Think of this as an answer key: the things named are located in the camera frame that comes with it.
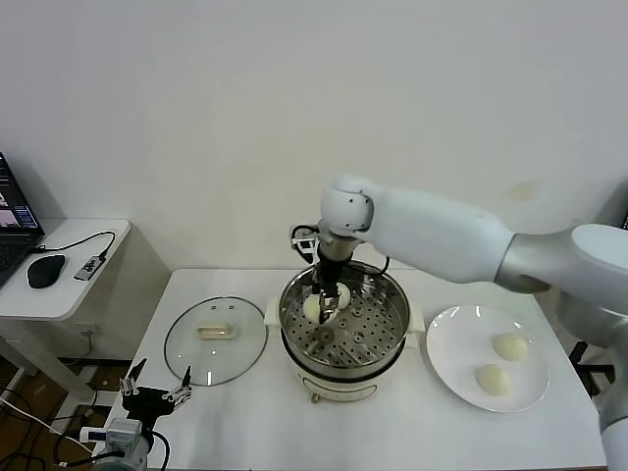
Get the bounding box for black hub cable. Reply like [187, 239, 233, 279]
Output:
[29, 231, 117, 262]

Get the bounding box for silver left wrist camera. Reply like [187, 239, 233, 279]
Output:
[80, 416, 141, 447]

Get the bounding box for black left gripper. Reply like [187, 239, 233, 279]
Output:
[120, 357, 193, 422]

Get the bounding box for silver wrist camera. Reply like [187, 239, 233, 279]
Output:
[80, 416, 141, 447]
[288, 225, 319, 266]

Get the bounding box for black cable with adapter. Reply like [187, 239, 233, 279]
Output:
[568, 338, 591, 367]

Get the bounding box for steel perforated steamer basket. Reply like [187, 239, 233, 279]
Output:
[279, 259, 411, 379]

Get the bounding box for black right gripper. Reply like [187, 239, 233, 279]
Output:
[311, 257, 348, 326]

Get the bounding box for black floor cables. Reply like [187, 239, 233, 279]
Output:
[0, 387, 99, 471]

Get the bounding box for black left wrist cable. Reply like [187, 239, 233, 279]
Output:
[146, 430, 172, 471]

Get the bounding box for steel steamer pot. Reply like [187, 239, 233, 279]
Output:
[263, 293, 426, 404]

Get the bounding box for white floor cable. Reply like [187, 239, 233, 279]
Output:
[0, 394, 75, 441]

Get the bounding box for glass lid cream handle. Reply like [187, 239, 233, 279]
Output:
[163, 295, 269, 388]

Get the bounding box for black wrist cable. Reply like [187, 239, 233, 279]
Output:
[288, 223, 392, 274]
[146, 430, 172, 471]

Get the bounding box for black computer mouse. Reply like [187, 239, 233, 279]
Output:
[26, 254, 67, 289]

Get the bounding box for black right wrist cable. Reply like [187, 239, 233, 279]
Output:
[288, 223, 392, 274]

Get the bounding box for black laptop dark screen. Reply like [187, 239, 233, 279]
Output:
[0, 151, 46, 290]

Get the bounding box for white round plate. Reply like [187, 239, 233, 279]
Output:
[425, 304, 550, 413]

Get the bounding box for grey usb hub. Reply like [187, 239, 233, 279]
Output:
[73, 257, 107, 283]

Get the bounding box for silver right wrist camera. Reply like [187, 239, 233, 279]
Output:
[288, 225, 319, 266]

